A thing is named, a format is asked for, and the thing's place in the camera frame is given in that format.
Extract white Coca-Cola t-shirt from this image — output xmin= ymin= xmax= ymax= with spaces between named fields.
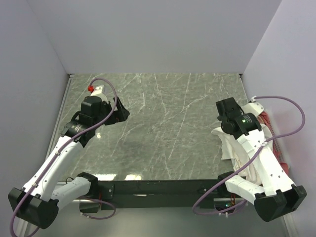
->
xmin=211 ymin=103 xmax=272 ymax=186

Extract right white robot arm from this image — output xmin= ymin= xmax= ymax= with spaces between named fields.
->
xmin=212 ymin=97 xmax=307 ymax=222

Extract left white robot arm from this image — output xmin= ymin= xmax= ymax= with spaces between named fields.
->
xmin=8 ymin=96 xmax=130 ymax=229

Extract white plastic laundry basket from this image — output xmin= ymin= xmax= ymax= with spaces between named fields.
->
xmin=265 ymin=109 xmax=288 ymax=163

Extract pink t-shirt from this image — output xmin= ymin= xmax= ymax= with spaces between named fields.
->
xmin=256 ymin=111 xmax=292 ymax=173

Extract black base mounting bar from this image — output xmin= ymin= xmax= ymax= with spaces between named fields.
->
xmin=88 ymin=179 xmax=219 ymax=208

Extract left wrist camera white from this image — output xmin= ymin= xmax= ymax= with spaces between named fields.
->
xmin=87 ymin=85 xmax=106 ymax=98

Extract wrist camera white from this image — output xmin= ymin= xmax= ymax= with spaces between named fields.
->
xmin=87 ymin=85 xmax=106 ymax=98
xmin=248 ymin=98 xmax=264 ymax=117

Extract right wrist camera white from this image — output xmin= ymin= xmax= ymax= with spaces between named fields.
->
xmin=248 ymin=98 xmax=264 ymax=117

